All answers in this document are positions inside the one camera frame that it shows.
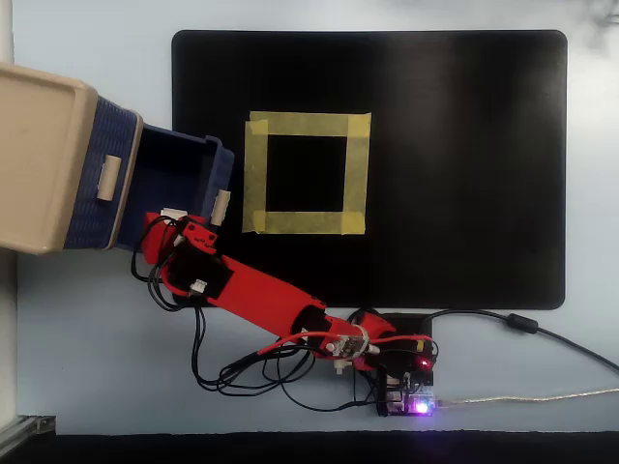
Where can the black backdrop cloth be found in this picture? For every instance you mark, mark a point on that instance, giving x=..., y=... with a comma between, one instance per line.
x=290, y=449

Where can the yellow masking tape strip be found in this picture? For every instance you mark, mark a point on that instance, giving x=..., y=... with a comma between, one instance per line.
x=357, y=174
x=309, y=124
x=304, y=223
x=255, y=174

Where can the black table mat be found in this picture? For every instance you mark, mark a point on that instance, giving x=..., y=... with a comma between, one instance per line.
x=459, y=169

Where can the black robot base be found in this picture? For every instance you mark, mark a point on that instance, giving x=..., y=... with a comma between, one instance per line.
x=411, y=325

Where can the controller circuit board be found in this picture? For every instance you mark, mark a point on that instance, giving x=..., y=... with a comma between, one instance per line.
x=401, y=406

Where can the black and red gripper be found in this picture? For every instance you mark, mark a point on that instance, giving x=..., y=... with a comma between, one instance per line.
x=196, y=266

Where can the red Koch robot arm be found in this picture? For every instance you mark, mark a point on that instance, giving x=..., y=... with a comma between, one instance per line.
x=271, y=295

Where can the white toy brick cube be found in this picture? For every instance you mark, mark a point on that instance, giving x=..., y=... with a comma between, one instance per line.
x=173, y=212

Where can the aluminium profile post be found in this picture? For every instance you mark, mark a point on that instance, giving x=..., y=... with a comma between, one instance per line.
x=29, y=426

